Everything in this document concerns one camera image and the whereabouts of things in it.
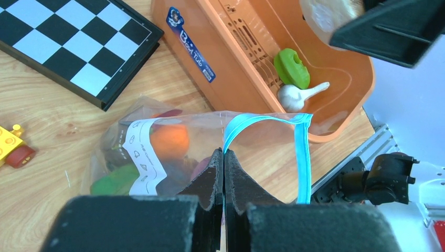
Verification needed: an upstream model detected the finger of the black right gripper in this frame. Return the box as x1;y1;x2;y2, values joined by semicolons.
329;0;444;68

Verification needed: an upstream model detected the white toy garlic bulb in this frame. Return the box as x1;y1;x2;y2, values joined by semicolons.
278;82;330;113

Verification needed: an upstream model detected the green toy avocado half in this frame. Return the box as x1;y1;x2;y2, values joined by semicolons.
273;48;310;89

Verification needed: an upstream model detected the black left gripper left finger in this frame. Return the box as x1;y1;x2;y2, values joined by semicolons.
41;149;224;251

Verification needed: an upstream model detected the brown toy potato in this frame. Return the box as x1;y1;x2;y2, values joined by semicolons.
299;0;365;45

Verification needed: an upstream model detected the orange plastic basket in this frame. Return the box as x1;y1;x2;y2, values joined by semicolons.
151;1;375;143

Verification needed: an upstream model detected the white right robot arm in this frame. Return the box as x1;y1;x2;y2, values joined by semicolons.
306;0;444;248

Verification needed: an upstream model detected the clear zip top bag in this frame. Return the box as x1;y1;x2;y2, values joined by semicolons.
80;97;313;204

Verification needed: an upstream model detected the green toy pepper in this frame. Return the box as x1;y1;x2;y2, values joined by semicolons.
90;164;140;195

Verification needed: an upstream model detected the yellow toy brick car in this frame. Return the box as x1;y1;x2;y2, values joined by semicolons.
1;124;36;169

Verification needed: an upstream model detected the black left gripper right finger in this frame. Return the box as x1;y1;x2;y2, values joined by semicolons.
224;150;400;251

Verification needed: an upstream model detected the purple toy onion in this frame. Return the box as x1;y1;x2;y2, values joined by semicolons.
190;156;211;181

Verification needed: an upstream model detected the black white chessboard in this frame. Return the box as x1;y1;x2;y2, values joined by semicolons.
1;0;164;111

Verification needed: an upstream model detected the orange toy fruit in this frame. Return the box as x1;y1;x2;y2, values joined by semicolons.
150;124;190;161

